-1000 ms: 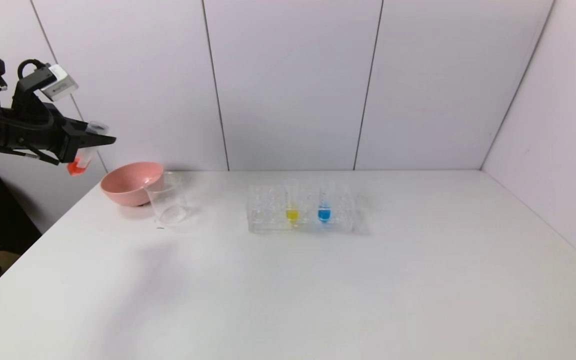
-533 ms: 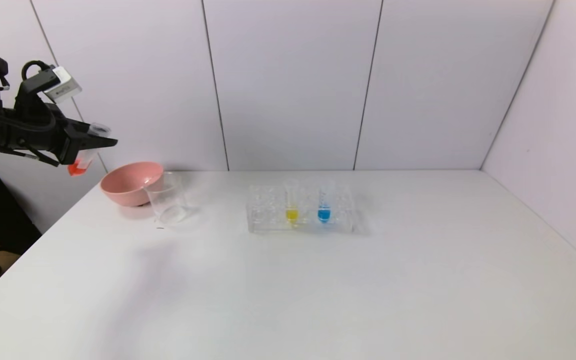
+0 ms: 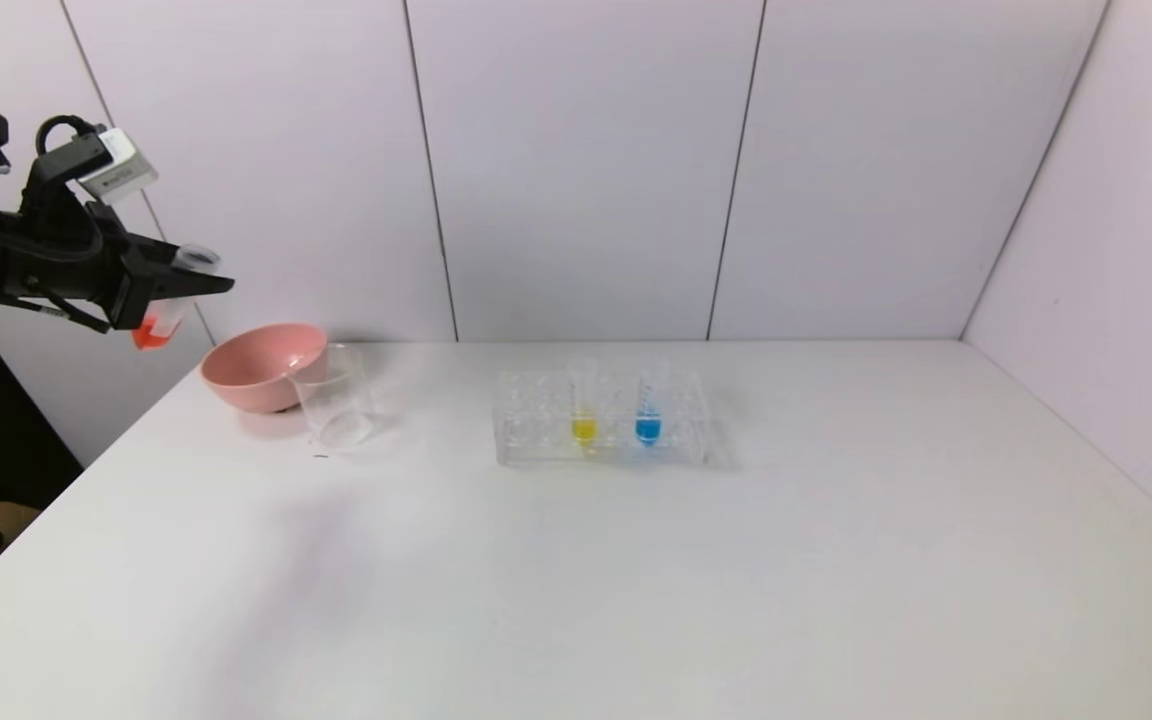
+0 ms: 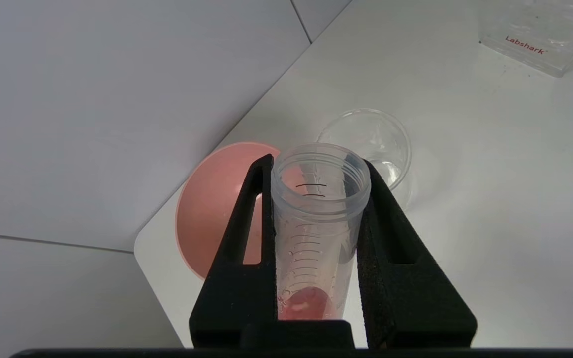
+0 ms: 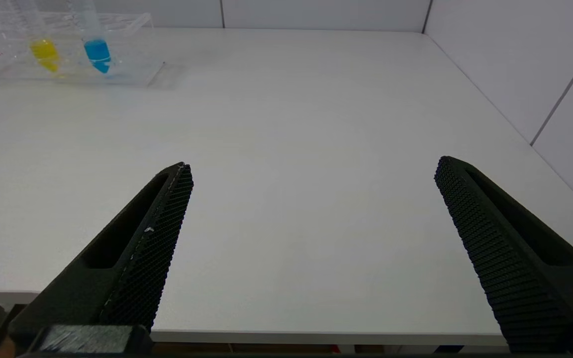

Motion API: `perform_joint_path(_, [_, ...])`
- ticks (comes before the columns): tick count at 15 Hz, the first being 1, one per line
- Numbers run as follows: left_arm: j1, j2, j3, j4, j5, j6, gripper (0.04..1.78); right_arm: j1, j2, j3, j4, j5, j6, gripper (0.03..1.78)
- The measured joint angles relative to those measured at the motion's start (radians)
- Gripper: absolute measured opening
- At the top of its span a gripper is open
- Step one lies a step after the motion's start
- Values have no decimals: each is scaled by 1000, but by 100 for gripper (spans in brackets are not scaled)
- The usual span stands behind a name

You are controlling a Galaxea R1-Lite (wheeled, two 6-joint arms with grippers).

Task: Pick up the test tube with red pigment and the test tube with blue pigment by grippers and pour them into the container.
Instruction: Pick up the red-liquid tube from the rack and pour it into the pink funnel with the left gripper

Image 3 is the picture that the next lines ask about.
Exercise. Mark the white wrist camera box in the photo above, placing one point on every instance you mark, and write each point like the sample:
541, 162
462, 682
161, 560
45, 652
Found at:
118, 167

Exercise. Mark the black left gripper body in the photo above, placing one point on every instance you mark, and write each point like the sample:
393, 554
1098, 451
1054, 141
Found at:
132, 284

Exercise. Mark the clear glass beaker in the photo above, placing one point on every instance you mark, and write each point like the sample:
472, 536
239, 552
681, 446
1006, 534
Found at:
336, 405

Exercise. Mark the clear acrylic test tube rack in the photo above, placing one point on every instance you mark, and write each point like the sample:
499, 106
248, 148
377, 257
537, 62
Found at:
536, 440

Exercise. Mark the pink plastic bowl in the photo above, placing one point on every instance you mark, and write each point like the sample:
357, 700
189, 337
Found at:
254, 370

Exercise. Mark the test tube with blue pigment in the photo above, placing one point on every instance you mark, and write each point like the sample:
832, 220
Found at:
647, 428

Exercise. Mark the test tube with yellow pigment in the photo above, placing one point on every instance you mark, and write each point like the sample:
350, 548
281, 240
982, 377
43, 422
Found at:
584, 428

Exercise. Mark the test tube with red pigment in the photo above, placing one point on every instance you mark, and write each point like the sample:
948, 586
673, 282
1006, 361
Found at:
151, 335

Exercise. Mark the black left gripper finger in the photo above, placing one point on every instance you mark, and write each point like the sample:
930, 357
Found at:
176, 290
158, 252

